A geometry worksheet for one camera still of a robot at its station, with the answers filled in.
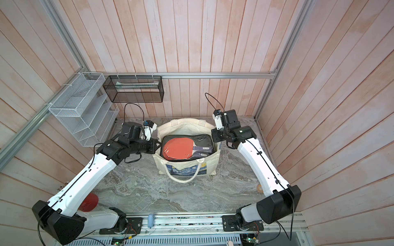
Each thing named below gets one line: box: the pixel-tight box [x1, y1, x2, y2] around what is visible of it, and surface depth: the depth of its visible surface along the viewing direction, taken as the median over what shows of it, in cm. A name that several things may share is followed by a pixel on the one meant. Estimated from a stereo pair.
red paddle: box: [161, 134, 215, 161], surface depth 81 cm
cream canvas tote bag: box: [153, 118, 222, 184], surface depth 80 cm
